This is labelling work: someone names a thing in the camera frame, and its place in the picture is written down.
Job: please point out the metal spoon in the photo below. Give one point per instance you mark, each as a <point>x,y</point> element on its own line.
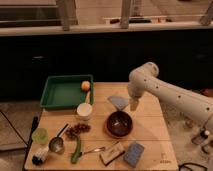
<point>93,151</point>

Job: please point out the white paper cup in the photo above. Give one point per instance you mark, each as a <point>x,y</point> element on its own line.
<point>84,111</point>

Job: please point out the wooden block with dark edge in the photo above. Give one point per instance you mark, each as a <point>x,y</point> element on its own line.
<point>111,154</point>

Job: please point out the dark brown wooden bowl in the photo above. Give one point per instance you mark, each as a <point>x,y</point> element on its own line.
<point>119,124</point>

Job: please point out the spice bottles rack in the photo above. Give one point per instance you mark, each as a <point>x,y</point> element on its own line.
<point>200,138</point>

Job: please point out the yellow banana piece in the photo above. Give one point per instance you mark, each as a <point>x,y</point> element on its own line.
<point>87,99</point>

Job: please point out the brown dried grape bunch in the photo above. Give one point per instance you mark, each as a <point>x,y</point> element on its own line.
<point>77,129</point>

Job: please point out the black and white brush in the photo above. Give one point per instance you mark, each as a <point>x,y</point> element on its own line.
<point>40,156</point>

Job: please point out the green plastic cup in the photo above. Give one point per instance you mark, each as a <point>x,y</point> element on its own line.
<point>40,136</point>

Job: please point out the light blue towel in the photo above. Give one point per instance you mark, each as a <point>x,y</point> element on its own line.
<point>119,102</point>

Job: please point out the green cucumber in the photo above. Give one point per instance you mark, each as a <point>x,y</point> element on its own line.
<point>76,154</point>

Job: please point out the green plastic tray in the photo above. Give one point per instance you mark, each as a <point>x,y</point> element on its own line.
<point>64,92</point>

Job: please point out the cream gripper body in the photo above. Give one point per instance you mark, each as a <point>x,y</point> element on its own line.
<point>134,103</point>

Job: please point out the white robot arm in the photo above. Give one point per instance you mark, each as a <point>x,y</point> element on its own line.
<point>197,107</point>

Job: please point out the orange fruit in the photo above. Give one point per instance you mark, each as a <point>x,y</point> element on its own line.
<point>85,85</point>

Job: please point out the blue sponge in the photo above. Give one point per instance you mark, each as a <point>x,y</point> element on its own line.
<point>133,154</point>

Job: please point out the metal measuring cup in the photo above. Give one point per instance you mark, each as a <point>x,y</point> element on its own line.
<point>56,144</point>

